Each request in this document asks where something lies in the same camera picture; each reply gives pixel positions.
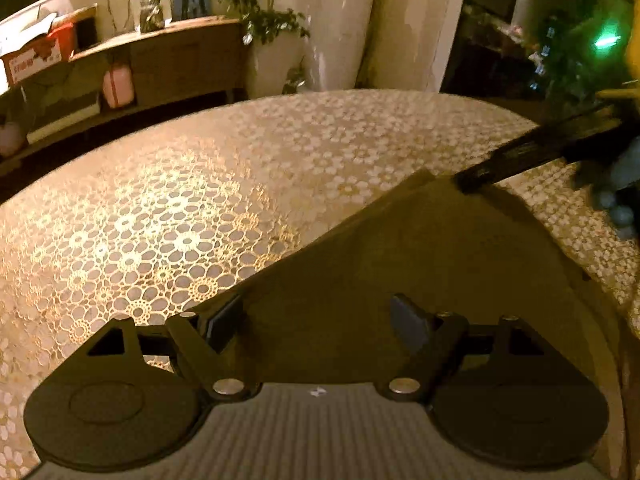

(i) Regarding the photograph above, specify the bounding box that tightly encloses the olive brown t-shirt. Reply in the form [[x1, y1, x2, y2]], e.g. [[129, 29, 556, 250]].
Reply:
[[198, 172, 624, 478]]

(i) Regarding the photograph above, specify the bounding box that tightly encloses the blue gloved right hand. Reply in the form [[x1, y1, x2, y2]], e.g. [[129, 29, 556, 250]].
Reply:
[[574, 138, 639, 240]]

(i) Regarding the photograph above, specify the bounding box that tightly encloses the floral lace tablecloth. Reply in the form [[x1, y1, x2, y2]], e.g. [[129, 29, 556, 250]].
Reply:
[[1, 90, 639, 479]]

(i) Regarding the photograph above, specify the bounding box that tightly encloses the yellow chair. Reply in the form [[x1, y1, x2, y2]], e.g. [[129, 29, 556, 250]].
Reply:
[[593, 0, 639, 104]]

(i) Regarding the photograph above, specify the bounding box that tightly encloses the yellow grey curtain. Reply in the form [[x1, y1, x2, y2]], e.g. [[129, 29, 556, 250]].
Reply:
[[296, 0, 463, 92]]

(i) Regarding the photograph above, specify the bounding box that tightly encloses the pink lantern jar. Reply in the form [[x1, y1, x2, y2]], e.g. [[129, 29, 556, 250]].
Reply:
[[102, 64, 136, 110]]

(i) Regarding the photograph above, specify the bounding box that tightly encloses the long wooden sideboard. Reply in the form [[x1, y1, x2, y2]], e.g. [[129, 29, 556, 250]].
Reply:
[[1, 16, 247, 174]]

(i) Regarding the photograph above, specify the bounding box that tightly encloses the pink round vase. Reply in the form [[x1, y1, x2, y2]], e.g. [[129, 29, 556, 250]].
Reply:
[[0, 122, 26, 158]]

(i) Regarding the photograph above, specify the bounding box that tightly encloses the stack of books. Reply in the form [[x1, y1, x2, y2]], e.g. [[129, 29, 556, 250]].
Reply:
[[26, 91, 101, 144]]

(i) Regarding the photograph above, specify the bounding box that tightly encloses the tall green potted plant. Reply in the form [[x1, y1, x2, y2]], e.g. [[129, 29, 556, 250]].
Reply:
[[218, 0, 310, 99]]

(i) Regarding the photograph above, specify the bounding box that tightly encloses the red and white box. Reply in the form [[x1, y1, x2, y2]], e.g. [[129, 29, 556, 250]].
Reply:
[[1, 13, 77, 87]]

